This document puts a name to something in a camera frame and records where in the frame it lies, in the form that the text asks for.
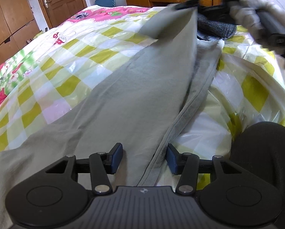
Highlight wooden door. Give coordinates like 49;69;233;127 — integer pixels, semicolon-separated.
33;0;88;28

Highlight grey pants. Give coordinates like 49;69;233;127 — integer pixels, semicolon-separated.
0;3;223;223

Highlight checkered printed blanket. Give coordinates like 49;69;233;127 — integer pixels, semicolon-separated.
0;4;285;191

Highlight person's right hand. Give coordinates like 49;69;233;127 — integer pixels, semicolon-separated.
228;0;285;46

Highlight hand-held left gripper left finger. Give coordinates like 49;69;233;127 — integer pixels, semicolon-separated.
45;143;124;195

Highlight person's black clothing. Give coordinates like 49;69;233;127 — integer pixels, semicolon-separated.
230;121;285;229

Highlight wooden wardrobe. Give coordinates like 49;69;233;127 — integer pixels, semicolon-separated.
0;0;42;75

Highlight grey plaid folded cloth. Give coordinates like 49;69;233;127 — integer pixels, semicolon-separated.
196;12;237;41

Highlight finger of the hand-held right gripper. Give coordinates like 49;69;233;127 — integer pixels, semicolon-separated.
174;0;201;10

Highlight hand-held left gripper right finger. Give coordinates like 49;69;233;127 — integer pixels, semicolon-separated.
166;144;241;195

